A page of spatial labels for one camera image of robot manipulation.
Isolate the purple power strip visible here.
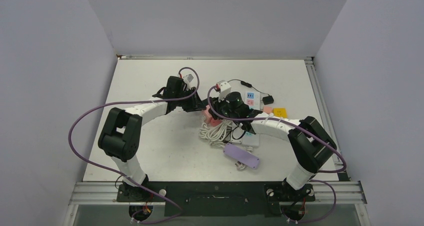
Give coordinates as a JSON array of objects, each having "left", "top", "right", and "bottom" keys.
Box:
[{"left": 223, "top": 143, "right": 260, "bottom": 169}]

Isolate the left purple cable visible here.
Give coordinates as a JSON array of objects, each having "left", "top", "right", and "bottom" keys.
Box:
[{"left": 68, "top": 66, "right": 200, "bottom": 225}]

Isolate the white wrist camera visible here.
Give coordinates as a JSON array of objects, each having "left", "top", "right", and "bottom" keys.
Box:
[
  {"left": 182, "top": 73, "right": 195, "bottom": 89},
  {"left": 215, "top": 80, "right": 232, "bottom": 102}
]

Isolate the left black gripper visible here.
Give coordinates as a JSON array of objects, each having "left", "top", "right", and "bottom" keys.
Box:
[{"left": 175, "top": 88, "right": 206, "bottom": 113}]

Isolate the yellow cube plug adapter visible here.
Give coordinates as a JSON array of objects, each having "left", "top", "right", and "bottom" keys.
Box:
[{"left": 272, "top": 107, "right": 288, "bottom": 119}]

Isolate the white multi-socket power strip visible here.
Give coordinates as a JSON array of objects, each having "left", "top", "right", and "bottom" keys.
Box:
[{"left": 243, "top": 90, "right": 261, "bottom": 110}]

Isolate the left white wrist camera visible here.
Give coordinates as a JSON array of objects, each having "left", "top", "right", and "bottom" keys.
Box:
[{"left": 182, "top": 73, "right": 195, "bottom": 89}]

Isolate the white cord of pink cube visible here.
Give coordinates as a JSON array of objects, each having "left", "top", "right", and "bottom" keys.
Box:
[{"left": 198, "top": 119, "right": 237, "bottom": 149}]

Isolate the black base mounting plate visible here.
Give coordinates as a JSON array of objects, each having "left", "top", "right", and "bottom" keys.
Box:
[{"left": 115, "top": 181, "right": 316, "bottom": 218}]

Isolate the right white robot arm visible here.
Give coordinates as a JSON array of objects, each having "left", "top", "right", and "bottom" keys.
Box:
[{"left": 206, "top": 91, "right": 337, "bottom": 200}]

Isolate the white flat power strip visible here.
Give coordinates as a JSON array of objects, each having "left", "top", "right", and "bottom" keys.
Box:
[{"left": 230, "top": 132, "right": 260, "bottom": 147}]

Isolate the black plug adapter with cable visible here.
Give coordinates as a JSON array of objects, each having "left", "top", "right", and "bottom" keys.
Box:
[{"left": 227, "top": 78, "right": 275, "bottom": 106}]

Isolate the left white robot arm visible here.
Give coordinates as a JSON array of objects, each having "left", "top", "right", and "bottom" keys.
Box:
[{"left": 98, "top": 74, "right": 206, "bottom": 201}]

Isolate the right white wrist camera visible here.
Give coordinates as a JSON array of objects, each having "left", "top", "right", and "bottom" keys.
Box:
[{"left": 215, "top": 80, "right": 232, "bottom": 102}]

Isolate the pink cube socket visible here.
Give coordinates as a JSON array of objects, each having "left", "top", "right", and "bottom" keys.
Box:
[{"left": 202, "top": 105, "right": 222, "bottom": 127}]

